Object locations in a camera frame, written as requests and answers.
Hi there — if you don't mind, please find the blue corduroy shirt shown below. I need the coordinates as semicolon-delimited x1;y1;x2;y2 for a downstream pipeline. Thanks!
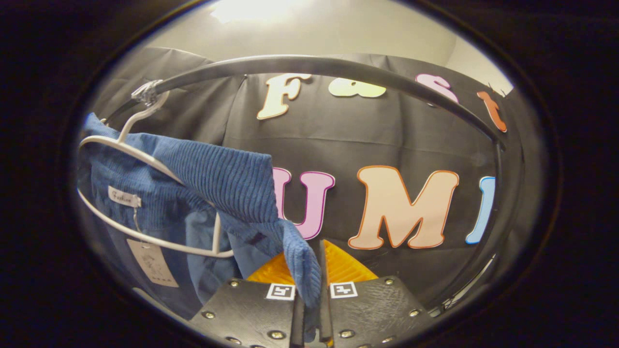
77;112;324;344

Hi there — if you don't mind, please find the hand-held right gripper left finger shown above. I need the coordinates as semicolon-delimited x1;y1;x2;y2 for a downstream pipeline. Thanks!
188;250;306;348

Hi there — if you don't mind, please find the clear plastic hook wrap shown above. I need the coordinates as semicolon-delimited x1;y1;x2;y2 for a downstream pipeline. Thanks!
132;80;162;104

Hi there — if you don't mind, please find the white plastic hanger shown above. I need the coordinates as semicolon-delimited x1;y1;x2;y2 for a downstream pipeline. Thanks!
77;89;235;259

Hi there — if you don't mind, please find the black clothes rail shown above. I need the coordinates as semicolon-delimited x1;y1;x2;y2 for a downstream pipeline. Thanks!
104;54;525;310

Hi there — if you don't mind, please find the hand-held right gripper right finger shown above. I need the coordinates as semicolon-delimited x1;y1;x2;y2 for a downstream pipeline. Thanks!
318;238;433;348

